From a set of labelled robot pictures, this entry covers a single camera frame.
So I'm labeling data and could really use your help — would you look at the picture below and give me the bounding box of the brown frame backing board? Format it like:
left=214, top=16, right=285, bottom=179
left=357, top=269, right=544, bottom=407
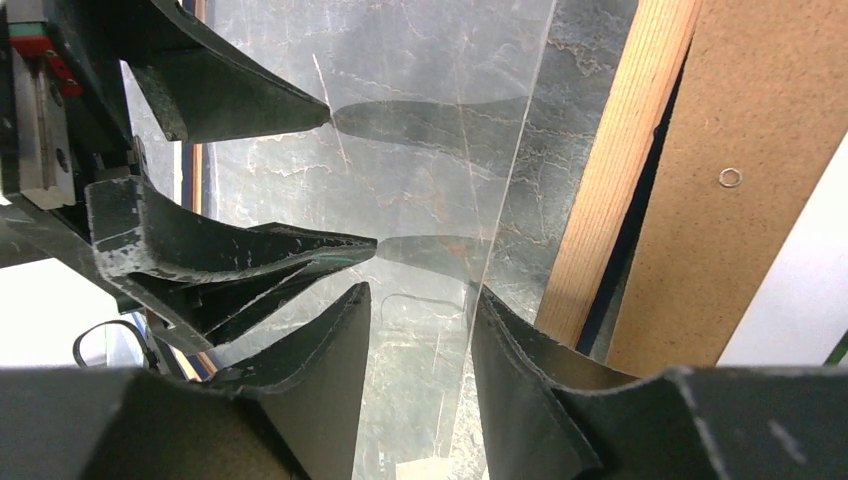
left=606, top=0, right=847, bottom=377

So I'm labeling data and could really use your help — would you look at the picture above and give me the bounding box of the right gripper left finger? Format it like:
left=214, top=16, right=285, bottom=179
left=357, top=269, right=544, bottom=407
left=1, top=282, right=371, bottom=479

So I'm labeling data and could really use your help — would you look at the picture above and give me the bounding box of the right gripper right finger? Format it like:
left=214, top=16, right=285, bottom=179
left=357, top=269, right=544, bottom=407
left=471, top=287, right=847, bottom=479

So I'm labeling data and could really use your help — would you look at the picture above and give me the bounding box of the clear acrylic sheet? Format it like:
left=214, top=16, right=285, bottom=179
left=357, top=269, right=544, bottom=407
left=122, top=0, right=558, bottom=480

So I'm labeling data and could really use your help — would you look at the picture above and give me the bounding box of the colourful photo poster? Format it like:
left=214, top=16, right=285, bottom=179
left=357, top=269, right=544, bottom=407
left=717, top=139, right=847, bottom=366

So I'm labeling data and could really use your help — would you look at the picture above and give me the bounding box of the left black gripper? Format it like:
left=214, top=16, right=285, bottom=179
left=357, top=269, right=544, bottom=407
left=1, top=1, right=330, bottom=272

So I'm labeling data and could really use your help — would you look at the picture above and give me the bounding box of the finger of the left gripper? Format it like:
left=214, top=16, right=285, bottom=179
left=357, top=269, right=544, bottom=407
left=85, top=176, right=378, bottom=354

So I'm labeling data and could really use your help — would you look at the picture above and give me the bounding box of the wooden picture frame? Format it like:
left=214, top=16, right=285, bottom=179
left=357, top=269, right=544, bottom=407
left=178, top=0, right=705, bottom=372

